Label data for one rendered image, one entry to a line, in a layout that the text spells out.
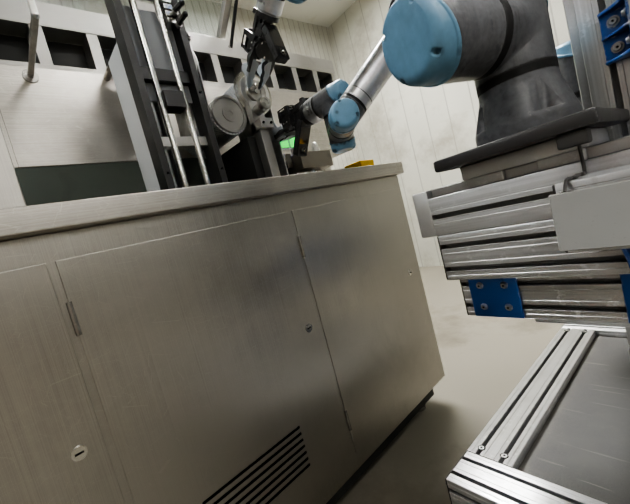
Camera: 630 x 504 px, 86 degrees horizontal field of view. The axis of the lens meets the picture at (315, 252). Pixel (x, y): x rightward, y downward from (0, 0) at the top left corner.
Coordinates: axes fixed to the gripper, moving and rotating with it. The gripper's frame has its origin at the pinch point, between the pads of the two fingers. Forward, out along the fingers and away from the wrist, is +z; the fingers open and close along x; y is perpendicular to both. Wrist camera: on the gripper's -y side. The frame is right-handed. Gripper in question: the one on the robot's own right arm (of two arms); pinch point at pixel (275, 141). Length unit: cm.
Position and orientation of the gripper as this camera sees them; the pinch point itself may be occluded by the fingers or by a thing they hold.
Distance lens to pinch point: 129.1
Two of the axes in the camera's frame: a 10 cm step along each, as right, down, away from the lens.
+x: -7.1, 2.4, -6.7
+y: -2.6, -9.6, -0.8
